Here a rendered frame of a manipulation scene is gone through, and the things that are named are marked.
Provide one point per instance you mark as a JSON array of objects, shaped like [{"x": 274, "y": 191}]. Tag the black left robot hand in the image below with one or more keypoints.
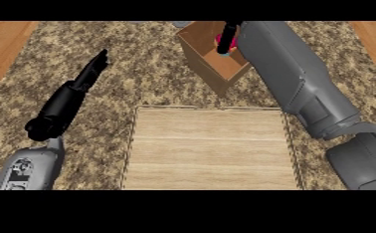
[{"x": 62, "y": 104}]

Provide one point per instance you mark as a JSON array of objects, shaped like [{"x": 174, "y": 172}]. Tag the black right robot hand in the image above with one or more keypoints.
[{"x": 227, "y": 38}]

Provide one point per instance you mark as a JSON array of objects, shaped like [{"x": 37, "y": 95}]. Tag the pink cupcake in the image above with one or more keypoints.
[{"x": 233, "y": 42}]

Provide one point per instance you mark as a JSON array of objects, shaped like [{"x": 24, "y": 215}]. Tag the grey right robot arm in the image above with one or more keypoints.
[{"x": 302, "y": 87}]

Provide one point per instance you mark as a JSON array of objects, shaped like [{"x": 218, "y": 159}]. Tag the brown cardboard box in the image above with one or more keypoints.
[{"x": 215, "y": 57}]

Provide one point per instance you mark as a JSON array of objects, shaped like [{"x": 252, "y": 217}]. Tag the pale wooden tray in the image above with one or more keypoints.
[{"x": 210, "y": 149}]

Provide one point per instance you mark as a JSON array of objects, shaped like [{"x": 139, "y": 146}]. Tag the grey object at edge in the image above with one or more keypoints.
[{"x": 180, "y": 24}]

